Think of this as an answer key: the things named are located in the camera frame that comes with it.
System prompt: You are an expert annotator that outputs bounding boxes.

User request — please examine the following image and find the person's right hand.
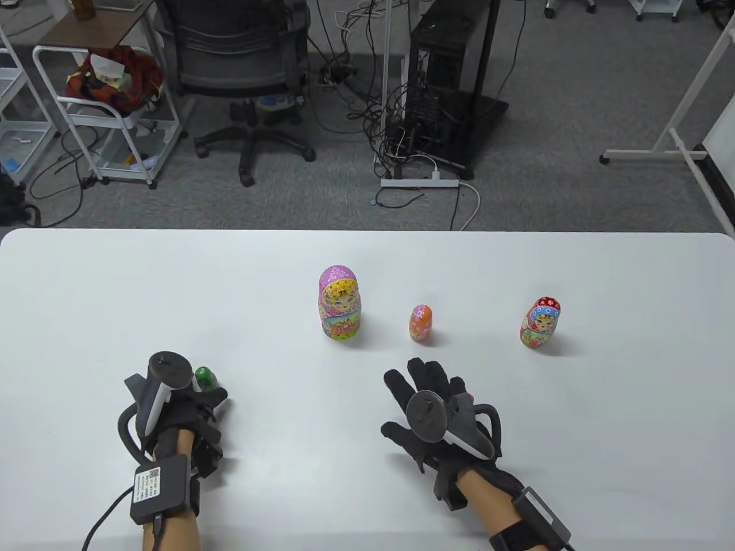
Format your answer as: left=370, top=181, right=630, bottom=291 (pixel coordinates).
left=381, top=358, right=506, bottom=511

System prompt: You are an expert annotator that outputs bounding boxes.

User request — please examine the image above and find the person's left hand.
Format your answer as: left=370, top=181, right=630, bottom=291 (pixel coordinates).
left=138, top=386, right=229, bottom=483

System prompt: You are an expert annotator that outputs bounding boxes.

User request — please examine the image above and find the orange Russian doll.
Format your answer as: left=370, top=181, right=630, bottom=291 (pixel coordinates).
left=409, top=305, right=433, bottom=343

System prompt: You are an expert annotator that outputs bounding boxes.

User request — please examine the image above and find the large pink Russian doll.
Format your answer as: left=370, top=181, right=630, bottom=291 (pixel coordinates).
left=318, top=265, right=363, bottom=342

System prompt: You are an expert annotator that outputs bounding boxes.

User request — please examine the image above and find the red Russian doll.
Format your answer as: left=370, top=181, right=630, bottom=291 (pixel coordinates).
left=520, top=297, right=562, bottom=350

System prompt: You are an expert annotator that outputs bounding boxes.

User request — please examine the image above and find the person's left forearm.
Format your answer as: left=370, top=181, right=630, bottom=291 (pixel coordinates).
left=141, top=428, right=203, bottom=551

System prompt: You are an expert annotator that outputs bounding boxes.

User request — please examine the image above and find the person's right forearm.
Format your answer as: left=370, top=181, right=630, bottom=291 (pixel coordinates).
left=459, top=468, right=569, bottom=551

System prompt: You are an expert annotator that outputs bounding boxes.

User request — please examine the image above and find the grey right hand controller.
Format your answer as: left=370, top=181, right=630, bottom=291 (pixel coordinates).
left=405, top=389, right=502, bottom=461

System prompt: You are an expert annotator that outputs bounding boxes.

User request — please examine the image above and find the grey hand controller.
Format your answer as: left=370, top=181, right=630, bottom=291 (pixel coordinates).
left=118, top=351, right=194, bottom=464
left=405, top=389, right=502, bottom=461

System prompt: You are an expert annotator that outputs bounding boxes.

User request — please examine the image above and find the grey left hand controller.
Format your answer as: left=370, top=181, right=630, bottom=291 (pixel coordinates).
left=118, top=351, right=194, bottom=464

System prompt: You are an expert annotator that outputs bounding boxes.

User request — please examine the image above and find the black left wrist sensor box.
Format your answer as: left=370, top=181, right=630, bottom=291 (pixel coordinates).
left=131, top=455, right=191, bottom=526

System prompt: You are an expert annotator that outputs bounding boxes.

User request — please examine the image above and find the black wrist sensor box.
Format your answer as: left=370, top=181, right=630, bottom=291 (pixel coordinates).
left=131, top=455, right=191, bottom=526
left=511, top=487, right=572, bottom=546

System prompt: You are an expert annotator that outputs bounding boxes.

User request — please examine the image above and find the black right wrist sensor box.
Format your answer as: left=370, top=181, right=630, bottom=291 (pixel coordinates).
left=511, top=487, right=572, bottom=546

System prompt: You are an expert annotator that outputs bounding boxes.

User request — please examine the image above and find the white power strip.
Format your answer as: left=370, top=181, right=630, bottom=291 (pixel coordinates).
left=380, top=178, right=460, bottom=190

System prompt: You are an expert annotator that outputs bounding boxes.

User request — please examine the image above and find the black computer tower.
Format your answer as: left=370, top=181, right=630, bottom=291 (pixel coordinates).
left=384, top=0, right=510, bottom=182
left=404, top=0, right=489, bottom=135

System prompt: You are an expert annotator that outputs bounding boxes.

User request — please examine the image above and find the black bag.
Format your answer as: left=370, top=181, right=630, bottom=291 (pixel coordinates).
left=0, top=172, right=42, bottom=227

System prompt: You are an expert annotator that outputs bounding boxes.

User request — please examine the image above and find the white pole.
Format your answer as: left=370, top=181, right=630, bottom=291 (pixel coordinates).
left=376, top=0, right=393, bottom=180

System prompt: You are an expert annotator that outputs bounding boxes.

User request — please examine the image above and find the white shelf cart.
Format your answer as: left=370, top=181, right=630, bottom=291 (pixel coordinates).
left=0, top=26, right=61, bottom=187

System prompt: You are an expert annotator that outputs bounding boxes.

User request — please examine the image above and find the red cloth bundle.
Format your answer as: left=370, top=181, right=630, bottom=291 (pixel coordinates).
left=65, top=45, right=166, bottom=114

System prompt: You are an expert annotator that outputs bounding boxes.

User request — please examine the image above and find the white crumpled paper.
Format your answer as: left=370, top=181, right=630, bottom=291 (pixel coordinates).
left=89, top=53, right=127, bottom=81

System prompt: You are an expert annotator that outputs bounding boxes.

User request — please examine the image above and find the black office chair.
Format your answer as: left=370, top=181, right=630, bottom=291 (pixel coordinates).
left=156, top=0, right=318, bottom=188

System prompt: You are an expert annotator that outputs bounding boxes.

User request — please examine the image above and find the white board panel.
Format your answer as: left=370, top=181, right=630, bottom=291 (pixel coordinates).
left=703, top=103, right=735, bottom=230

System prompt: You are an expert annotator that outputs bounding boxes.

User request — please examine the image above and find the black chair base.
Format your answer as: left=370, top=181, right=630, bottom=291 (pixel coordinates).
left=544, top=0, right=598, bottom=19

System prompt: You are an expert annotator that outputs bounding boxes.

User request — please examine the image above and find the wooden side table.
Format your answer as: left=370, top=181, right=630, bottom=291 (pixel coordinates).
left=36, top=0, right=158, bottom=49

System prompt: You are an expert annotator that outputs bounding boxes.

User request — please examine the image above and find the white cart base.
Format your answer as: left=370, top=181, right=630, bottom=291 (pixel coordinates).
left=627, top=0, right=684, bottom=22

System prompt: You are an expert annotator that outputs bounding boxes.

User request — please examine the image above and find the black left sensor cable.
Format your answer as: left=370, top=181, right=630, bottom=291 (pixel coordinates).
left=82, top=487, right=164, bottom=551

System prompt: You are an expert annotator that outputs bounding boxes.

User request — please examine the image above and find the white power cable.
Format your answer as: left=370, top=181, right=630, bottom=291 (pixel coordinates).
left=402, top=153, right=482, bottom=231

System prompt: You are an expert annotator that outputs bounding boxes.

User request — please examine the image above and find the tangle of black cables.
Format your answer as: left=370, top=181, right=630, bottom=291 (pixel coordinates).
left=307, top=0, right=437, bottom=179

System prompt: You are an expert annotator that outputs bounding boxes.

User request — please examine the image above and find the white wire cart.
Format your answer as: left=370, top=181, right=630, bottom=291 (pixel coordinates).
left=32, top=45, right=189, bottom=190

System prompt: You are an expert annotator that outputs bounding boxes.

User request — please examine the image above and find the white stand frame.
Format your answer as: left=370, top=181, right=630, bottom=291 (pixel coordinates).
left=599, top=23, right=735, bottom=239

